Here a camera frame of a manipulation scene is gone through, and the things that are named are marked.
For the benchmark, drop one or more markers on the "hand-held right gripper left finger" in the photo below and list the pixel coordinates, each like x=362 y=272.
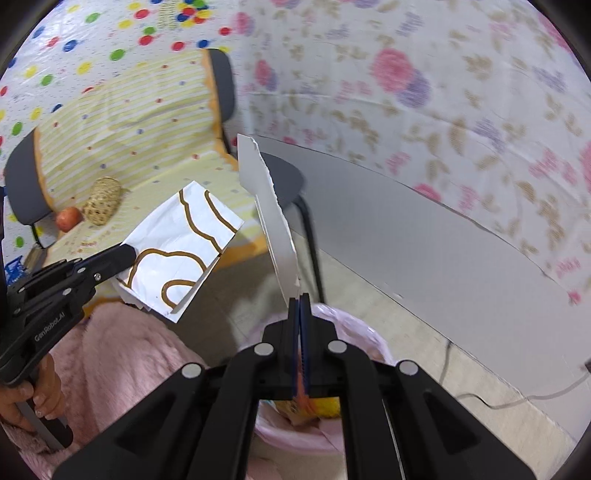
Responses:
x=240 y=397

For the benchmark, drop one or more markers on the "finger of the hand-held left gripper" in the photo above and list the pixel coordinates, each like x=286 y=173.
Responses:
x=111 y=263

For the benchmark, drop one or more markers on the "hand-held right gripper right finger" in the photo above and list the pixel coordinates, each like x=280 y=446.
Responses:
x=364 y=397

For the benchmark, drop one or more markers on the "white paper bag brown lines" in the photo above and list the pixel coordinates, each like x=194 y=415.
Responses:
x=184 y=240

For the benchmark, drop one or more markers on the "white torn paper wrapper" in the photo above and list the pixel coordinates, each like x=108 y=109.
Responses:
x=272 y=221

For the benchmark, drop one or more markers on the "person's left hand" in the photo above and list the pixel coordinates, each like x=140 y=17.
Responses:
x=27 y=397

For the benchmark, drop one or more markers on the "blue striped packet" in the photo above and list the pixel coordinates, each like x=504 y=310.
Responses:
x=14 y=270

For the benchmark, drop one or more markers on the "red apple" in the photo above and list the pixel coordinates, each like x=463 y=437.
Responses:
x=69 y=219

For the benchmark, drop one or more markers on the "beige woven ball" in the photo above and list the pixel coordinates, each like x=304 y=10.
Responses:
x=102 y=203

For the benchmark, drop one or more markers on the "pink fuzzy clothing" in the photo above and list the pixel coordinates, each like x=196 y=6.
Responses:
x=134 y=364

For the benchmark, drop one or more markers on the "grey panel board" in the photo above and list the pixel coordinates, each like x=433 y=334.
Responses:
x=438 y=277

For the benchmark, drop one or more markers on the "white polka dot cloth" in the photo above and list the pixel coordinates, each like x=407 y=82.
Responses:
x=92 y=41

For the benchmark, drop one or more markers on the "white floral cloth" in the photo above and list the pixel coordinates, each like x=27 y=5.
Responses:
x=438 y=115

